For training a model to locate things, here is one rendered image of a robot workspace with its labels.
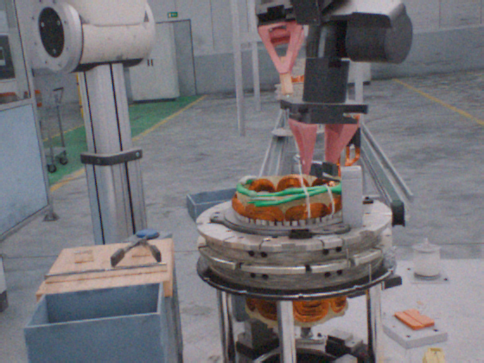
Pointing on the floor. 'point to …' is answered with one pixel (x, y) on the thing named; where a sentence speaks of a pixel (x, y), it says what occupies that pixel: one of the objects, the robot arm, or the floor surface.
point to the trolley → (50, 131)
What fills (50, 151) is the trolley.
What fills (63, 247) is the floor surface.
